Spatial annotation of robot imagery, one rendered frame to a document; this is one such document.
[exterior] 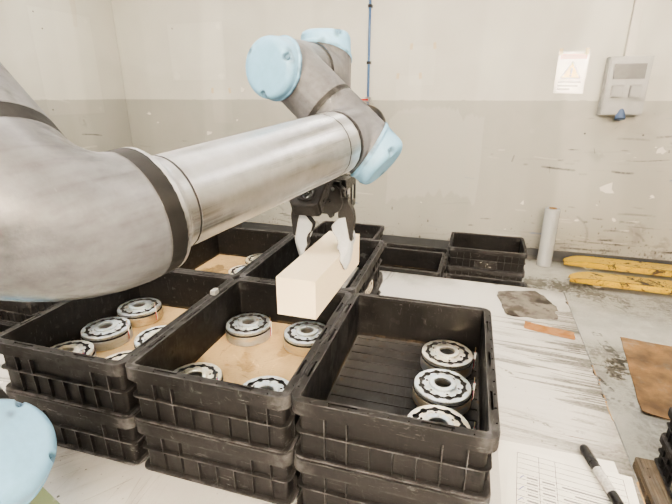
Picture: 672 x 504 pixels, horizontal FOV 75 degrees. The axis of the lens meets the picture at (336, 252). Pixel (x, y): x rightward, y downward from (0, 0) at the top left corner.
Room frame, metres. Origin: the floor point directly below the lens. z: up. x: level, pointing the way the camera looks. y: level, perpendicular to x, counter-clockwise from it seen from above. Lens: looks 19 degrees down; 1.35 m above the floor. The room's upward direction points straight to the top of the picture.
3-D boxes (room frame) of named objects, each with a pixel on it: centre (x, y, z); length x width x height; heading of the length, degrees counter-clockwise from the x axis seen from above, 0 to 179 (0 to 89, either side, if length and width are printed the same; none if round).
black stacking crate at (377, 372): (0.69, -0.13, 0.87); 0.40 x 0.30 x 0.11; 164
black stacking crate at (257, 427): (0.78, 0.16, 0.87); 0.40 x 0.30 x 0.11; 164
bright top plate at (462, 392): (0.67, -0.19, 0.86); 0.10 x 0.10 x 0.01
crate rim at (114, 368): (0.86, 0.45, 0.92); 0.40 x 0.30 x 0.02; 164
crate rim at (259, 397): (0.78, 0.16, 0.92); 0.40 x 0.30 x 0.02; 164
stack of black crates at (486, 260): (2.32, -0.83, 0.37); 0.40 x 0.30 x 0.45; 72
